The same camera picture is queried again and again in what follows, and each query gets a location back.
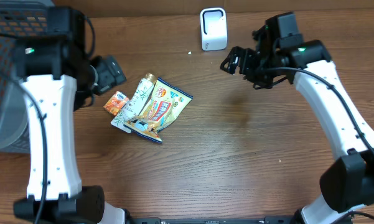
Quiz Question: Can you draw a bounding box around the dark grey plastic basket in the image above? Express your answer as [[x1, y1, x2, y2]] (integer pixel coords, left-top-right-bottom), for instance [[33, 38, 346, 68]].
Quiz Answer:
[[0, 0, 54, 153]]

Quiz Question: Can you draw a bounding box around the small orange tissue box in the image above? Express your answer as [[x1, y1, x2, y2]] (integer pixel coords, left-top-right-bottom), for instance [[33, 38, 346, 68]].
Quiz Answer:
[[103, 91, 129, 116]]

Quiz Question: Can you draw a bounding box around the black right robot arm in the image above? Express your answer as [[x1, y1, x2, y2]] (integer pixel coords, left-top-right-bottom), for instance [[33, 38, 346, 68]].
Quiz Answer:
[[220, 12, 374, 223]]

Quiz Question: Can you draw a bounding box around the white barcode scanner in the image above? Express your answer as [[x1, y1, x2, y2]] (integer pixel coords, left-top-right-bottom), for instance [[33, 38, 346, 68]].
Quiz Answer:
[[200, 7, 228, 51]]

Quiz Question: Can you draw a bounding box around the white floral tube gold cap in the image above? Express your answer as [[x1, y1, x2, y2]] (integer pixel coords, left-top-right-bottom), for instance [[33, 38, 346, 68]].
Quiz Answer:
[[111, 73, 157, 134]]

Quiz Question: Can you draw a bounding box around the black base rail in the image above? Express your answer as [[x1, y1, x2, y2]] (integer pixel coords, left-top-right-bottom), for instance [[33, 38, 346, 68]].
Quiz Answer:
[[126, 216, 292, 224]]

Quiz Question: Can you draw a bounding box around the beige orange snack bag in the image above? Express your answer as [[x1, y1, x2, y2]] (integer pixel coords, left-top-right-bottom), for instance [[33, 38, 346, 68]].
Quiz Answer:
[[124, 78, 193, 143]]

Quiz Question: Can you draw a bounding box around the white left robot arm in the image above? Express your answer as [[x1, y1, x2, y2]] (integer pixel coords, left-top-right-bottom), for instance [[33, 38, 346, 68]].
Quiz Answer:
[[13, 7, 127, 224]]

